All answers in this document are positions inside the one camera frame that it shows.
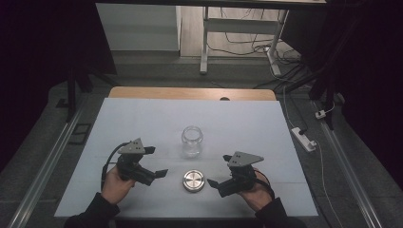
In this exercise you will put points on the wooden table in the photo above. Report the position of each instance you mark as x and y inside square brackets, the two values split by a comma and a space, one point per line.
[177, 92]

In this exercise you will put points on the dark curtain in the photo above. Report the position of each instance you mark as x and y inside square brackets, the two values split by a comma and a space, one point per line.
[41, 63]
[364, 63]

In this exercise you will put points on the white power strip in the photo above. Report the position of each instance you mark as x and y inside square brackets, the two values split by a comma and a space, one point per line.
[303, 138]

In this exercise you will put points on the metal floor rail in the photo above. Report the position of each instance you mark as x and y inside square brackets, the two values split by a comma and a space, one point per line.
[44, 171]
[351, 171]

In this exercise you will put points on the person's left hand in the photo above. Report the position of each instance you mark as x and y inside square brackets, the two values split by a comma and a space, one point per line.
[114, 186]

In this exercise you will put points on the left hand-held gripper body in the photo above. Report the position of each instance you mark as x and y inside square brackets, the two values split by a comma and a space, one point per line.
[134, 164]

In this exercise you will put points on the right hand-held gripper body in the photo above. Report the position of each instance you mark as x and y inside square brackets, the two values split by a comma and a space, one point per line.
[242, 172]

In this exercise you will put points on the black rectangular floor frame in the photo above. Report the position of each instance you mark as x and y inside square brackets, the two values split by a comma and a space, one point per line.
[80, 134]

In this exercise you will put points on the white metal desk frame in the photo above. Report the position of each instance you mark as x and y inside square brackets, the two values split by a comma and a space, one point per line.
[240, 26]

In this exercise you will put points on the person's right hand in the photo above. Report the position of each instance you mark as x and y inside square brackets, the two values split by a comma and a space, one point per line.
[258, 196]

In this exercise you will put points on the clear glass jar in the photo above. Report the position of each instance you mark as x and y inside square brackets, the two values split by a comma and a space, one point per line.
[192, 142]

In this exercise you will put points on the black metal stand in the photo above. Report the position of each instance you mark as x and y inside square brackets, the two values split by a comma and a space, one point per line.
[71, 95]

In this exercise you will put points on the white table cover board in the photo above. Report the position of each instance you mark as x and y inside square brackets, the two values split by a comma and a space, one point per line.
[240, 126]

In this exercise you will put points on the silver metal jar lid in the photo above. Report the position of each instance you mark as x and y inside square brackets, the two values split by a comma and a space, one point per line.
[193, 180]

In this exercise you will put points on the small white adapter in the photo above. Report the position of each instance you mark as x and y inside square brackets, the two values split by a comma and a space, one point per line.
[320, 114]

